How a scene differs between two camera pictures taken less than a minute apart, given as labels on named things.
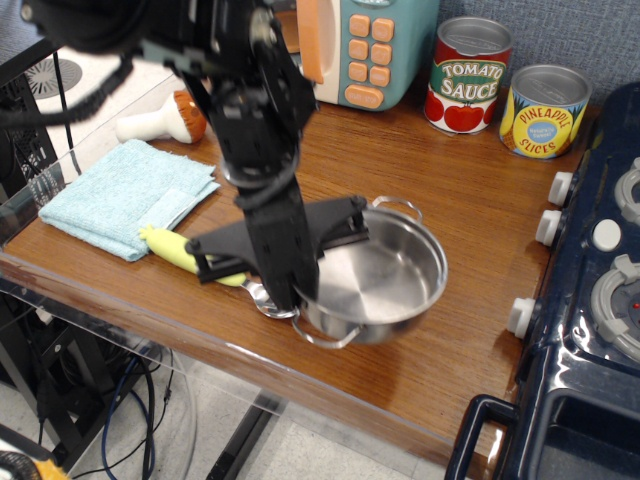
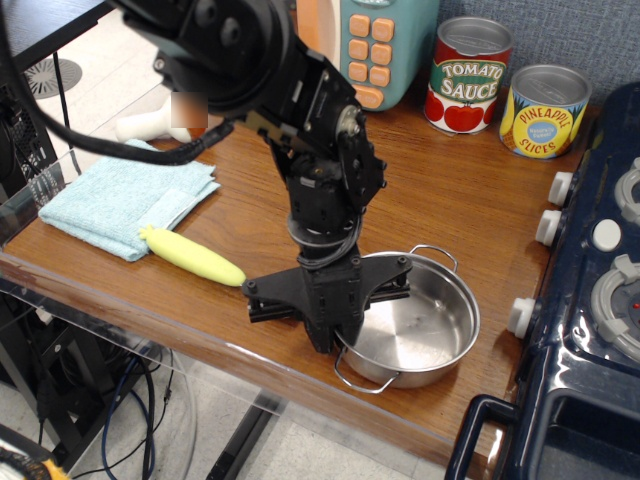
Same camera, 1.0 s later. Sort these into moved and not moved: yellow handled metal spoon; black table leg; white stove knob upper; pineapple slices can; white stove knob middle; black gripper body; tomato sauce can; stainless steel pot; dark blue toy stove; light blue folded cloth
Moved: stainless steel pot; black gripper body
Not moved: yellow handled metal spoon; pineapple slices can; tomato sauce can; white stove knob middle; white stove knob upper; light blue folded cloth; dark blue toy stove; black table leg
